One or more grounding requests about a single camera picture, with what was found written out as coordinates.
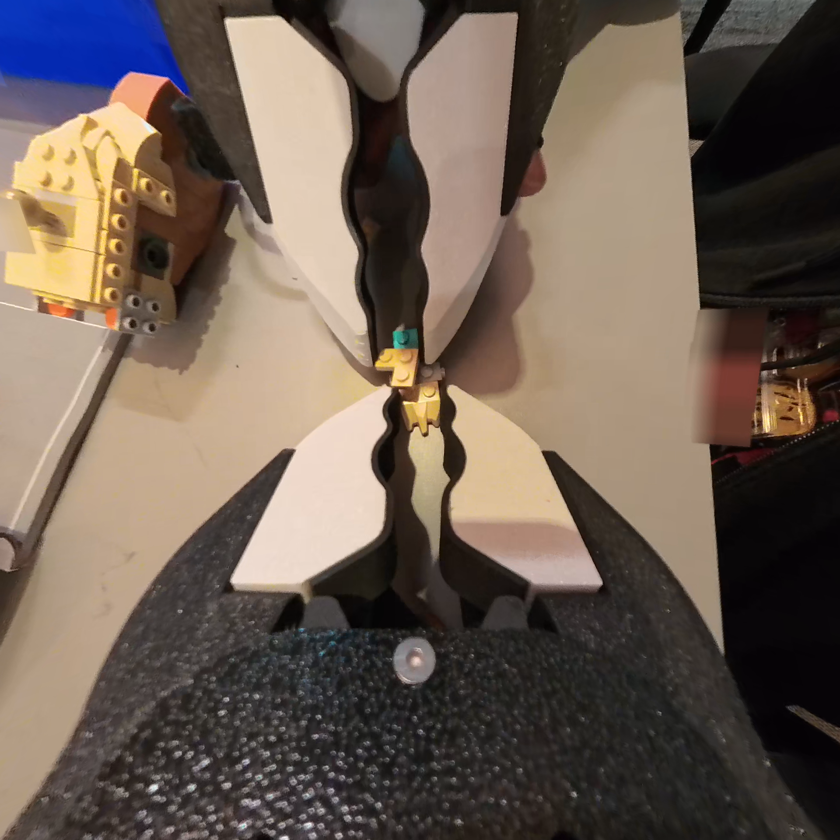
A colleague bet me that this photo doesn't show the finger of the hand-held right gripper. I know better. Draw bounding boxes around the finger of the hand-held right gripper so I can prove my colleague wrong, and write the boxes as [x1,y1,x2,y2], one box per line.
[223,13,385,370]
[406,12,522,365]

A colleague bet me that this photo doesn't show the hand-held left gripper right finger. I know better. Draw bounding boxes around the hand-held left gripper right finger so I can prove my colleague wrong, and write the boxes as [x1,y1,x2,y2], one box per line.
[440,385,605,599]

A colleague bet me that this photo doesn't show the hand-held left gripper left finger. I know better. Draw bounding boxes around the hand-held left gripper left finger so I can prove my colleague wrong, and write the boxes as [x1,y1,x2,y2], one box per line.
[230,386,396,597]

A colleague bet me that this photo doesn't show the small tan teal brick assembly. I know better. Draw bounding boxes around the small tan teal brick assembly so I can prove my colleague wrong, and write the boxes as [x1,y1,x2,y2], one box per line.
[373,326,448,435]

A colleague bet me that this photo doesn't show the grey desk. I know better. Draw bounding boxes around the grey desk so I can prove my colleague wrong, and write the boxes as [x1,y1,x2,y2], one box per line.
[0,0,726,729]

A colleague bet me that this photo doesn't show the person's right hand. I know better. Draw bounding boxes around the person's right hand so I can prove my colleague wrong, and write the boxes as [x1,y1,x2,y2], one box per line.
[520,146,549,199]

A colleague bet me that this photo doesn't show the tan and brown brick model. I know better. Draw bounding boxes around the tan and brown brick model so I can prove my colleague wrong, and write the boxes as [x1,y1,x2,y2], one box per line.
[3,71,237,337]

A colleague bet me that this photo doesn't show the blue plastic bin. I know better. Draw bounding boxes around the blue plastic bin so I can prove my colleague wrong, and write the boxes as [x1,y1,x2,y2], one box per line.
[0,0,191,126]

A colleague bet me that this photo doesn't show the black fabric bag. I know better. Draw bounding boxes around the black fabric bag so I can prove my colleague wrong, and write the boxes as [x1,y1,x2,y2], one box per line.
[686,0,840,309]

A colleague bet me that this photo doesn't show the gold foil packet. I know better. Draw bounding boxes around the gold foil packet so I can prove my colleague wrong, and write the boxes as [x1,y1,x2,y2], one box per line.
[755,315,840,441]

